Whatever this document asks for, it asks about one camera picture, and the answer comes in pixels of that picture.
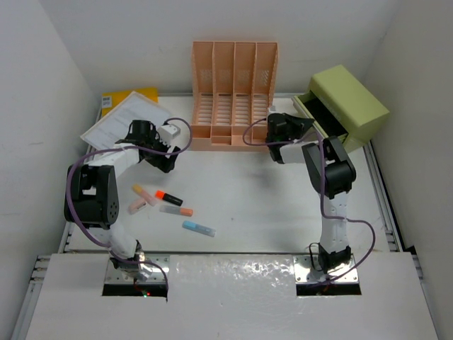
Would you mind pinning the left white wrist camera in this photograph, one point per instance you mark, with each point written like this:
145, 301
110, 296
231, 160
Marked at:
167, 133

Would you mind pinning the yellow folder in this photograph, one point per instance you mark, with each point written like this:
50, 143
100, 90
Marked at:
110, 100

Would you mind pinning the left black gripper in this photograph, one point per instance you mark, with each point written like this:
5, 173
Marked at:
163, 163

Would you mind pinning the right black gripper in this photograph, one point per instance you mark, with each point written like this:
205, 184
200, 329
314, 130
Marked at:
301, 125

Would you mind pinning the clear mesh document pouch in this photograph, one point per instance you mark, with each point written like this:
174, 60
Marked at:
115, 125

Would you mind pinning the blue capped highlighter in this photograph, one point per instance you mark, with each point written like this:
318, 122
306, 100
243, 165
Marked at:
194, 227

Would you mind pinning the yellow capped pink highlighter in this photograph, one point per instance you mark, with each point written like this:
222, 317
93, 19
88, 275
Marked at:
144, 194

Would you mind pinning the green drawer cabinet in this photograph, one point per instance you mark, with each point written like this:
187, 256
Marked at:
341, 106

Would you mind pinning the orange black highlighter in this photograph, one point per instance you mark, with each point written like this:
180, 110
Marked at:
161, 195

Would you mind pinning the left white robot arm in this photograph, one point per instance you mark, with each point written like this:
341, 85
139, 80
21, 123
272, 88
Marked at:
91, 194

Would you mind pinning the orange capped grey highlighter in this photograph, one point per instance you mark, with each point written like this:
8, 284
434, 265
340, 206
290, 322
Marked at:
175, 210

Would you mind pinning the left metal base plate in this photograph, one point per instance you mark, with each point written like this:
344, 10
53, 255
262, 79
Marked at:
118, 272

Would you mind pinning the pink desktop file organizer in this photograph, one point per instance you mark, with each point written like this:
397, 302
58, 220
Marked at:
233, 88

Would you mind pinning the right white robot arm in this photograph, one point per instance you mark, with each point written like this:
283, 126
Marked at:
331, 174

